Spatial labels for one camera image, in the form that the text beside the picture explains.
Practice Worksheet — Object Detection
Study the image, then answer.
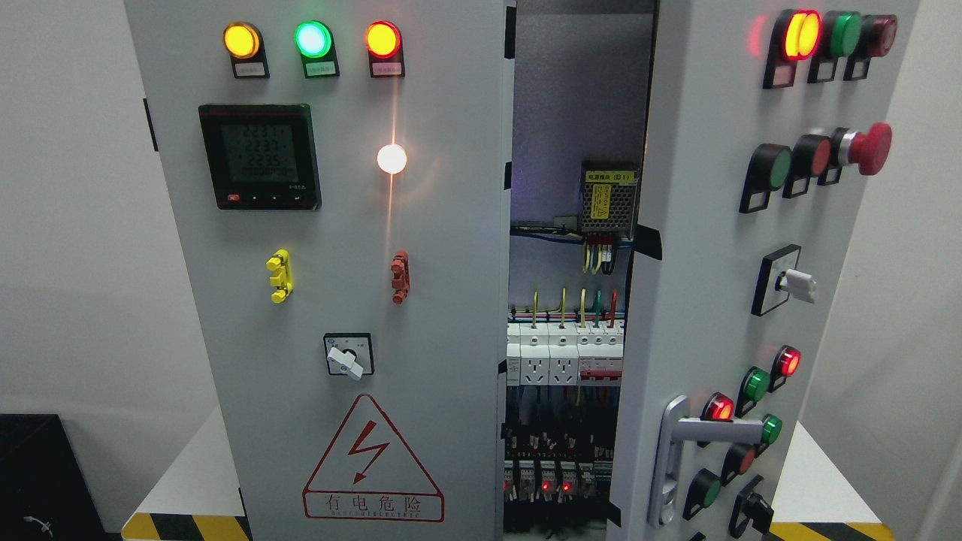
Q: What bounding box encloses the silver door handle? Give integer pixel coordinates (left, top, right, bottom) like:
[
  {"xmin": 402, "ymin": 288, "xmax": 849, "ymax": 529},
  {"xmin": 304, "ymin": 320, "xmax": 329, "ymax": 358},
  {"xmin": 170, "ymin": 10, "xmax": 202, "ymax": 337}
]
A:
[{"xmin": 647, "ymin": 394, "xmax": 765, "ymax": 528}]

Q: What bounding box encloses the red indicator lamp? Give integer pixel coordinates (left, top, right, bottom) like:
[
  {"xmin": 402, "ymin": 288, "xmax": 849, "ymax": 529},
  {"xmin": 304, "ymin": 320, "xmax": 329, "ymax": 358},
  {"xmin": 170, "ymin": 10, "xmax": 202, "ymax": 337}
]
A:
[{"xmin": 365, "ymin": 20, "xmax": 402, "ymax": 59}]

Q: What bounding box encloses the grey cabinet door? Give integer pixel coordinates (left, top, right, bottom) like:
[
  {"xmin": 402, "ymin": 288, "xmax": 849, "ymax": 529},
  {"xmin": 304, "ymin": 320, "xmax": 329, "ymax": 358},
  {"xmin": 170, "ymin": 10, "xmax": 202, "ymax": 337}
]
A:
[
  {"xmin": 125, "ymin": 1, "xmax": 514, "ymax": 540},
  {"xmin": 606, "ymin": 1, "xmax": 918, "ymax": 540}
]

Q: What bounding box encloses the metal mesh power supply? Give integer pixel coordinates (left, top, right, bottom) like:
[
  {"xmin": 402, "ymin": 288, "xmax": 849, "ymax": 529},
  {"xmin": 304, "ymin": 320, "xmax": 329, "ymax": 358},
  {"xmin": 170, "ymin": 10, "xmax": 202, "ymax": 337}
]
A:
[{"xmin": 578, "ymin": 160, "xmax": 640, "ymax": 237}]

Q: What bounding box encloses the white socket breaker row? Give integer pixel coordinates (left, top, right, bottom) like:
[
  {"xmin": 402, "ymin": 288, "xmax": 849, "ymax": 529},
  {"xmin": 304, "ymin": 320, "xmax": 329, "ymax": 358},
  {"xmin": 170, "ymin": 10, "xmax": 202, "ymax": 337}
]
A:
[{"xmin": 507, "ymin": 321, "xmax": 625, "ymax": 387}]

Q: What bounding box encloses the green indicator lamp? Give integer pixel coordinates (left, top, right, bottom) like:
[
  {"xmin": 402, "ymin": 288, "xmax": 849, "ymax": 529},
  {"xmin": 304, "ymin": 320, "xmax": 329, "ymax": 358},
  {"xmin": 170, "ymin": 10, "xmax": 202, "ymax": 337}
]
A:
[{"xmin": 293, "ymin": 20, "xmax": 333, "ymax": 59}]

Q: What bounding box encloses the red emergency stop button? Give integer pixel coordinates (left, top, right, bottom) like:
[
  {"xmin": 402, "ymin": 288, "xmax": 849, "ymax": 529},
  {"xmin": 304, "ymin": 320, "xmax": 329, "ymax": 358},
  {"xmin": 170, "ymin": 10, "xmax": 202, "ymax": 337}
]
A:
[{"xmin": 829, "ymin": 122, "xmax": 893, "ymax": 176}]

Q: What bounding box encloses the white rotary selector switch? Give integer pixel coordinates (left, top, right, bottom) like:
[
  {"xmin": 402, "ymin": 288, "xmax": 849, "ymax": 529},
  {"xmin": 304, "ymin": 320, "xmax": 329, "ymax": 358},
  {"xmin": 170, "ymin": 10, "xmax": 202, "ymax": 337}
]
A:
[{"xmin": 322, "ymin": 332, "xmax": 374, "ymax": 381}]

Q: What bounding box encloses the right door rotary switch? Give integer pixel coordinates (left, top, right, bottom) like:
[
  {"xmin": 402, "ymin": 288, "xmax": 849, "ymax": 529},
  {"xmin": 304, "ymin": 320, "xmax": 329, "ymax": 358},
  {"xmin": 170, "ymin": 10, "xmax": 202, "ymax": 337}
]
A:
[{"xmin": 750, "ymin": 244, "xmax": 817, "ymax": 316}]

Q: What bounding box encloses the yellow terminal post block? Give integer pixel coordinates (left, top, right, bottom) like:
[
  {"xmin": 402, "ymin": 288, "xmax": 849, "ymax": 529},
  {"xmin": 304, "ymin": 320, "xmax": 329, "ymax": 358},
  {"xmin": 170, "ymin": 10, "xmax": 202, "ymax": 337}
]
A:
[{"xmin": 265, "ymin": 249, "xmax": 293, "ymax": 304}]

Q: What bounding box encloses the yellow indicator lamp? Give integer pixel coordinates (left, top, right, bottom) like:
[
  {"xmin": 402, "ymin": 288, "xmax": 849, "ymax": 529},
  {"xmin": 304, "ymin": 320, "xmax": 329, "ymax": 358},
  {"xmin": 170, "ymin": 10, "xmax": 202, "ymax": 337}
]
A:
[{"xmin": 222, "ymin": 21, "xmax": 262, "ymax": 59}]

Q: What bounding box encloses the black digital power meter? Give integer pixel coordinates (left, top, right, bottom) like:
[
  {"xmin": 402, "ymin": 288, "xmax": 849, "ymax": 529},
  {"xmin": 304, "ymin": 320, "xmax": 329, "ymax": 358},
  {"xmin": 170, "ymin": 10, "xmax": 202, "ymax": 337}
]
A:
[{"xmin": 198, "ymin": 104, "xmax": 322, "ymax": 211}]

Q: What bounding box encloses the relay terminal row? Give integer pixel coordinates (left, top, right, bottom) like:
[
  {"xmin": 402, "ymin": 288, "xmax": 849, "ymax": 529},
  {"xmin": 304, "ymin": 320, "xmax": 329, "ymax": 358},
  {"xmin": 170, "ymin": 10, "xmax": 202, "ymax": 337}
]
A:
[{"xmin": 501, "ymin": 422, "xmax": 614, "ymax": 503}]

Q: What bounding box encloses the red electric hazard sticker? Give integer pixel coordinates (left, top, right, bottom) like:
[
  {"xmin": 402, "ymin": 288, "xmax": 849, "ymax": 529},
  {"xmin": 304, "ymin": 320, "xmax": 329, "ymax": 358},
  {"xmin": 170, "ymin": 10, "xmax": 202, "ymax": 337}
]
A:
[{"xmin": 302, "ymin": 393, "xmax": 446, "ymax": 521}]

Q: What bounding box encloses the red terminal post block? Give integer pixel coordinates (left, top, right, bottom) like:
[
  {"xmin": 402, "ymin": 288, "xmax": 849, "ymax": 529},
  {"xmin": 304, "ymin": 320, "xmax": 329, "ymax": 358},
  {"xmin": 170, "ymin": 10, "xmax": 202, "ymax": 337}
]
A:
[{"xmin": 389, "ymin": 250, "xmax": 411, "ymax": 305}]

